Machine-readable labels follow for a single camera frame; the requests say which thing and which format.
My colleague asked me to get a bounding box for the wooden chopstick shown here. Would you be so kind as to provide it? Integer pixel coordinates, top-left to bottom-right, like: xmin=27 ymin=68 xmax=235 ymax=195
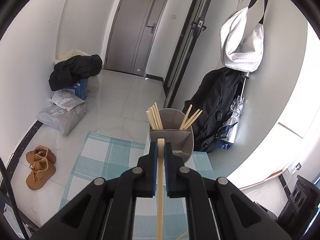
xmin=180 ymin=104 xmax=192 ymax=130
xmin=146 ymin=110 xmax=156 ymax=129
xmin=148 ymin=107 xmax=158 ymax=129
xmin=153 ymin=102 xmax=163 ymax=130
xmin=157 ymin=138 xmax=165 ymax=240
xmin=150 ymin=105 xmax=161 ymax=129
xmin=176 ymin=230 xmax=189 ymax=240
xmin=182 ymin=109 xmax=200 ymax=129

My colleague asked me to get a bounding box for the teal plaid placemat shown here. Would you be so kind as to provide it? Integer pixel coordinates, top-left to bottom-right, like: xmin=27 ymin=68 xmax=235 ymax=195
xmin=58 ymin=130 xmax=216 ymax=240

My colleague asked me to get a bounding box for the silver folded umbrella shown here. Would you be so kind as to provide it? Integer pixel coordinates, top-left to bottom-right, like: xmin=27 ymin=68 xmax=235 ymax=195
xmin=215 ymin=72 xmax=250 ymax=150

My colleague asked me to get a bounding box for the tan boot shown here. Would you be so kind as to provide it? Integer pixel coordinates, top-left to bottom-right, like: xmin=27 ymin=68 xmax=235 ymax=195
xmin=26 ymin=158 xmax=56 ymax=190
xmin=25 ymin=145 xmax=56 ymax=164

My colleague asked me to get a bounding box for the white grey utensil holder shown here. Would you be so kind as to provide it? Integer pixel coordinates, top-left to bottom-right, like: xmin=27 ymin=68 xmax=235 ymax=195
xmin=149 ymin=108 xmax=194 ymax=163

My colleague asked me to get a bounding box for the black speaker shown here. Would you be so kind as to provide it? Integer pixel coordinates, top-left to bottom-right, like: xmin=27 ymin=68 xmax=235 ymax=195
xmin=277 ymin=175 xmax=319 ymax=239

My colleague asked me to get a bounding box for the white plastic bag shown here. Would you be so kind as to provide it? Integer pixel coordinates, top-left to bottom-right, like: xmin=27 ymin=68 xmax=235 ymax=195
xmin=1 ymin=203 xmax=24 ymax=239

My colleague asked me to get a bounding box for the grey plastic parcel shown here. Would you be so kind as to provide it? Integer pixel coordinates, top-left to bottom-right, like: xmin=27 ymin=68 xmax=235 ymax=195
xmin=36 ymin=103 xmax=86 ymax=137

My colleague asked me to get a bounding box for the black backpack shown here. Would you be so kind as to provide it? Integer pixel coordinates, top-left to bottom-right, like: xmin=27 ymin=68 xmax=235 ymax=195
xmin=182 ymin=67 xmax=244 ymax=153

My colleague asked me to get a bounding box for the white plastic parcel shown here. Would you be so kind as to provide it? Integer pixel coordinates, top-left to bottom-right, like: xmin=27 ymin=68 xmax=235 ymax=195
xmin=49 ymin=89 xmax=84 ymax=112

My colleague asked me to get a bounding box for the blue cardboard box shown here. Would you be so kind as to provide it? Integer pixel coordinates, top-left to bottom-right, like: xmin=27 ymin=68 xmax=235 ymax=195
xmin=66 ymin=79 xmax=88 ymax=100

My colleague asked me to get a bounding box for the black jacket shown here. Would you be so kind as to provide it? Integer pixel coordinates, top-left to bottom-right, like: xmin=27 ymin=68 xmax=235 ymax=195
xmin=48 ymin=54 xmax=103 ymax=92

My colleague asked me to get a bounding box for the white hanging bag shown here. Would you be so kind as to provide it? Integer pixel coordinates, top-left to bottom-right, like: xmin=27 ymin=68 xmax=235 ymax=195
xmin=220 ymin=0 xmax=268 ymax=73

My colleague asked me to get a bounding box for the cream cloth bundle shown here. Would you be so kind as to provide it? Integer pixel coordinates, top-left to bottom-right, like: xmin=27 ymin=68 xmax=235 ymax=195
xmin=54 ymin=49 xmax=88 ymax=65

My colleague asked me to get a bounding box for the black framed glass door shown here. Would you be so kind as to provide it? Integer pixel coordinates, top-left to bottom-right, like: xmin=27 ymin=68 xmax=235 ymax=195
xmin=163 ymin=0 xmax=211 ymax=108

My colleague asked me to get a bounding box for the grey entrance door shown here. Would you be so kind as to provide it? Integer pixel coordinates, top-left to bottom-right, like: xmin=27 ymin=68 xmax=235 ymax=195
xmin=105 ymin=0 xmax=167 ymax=76

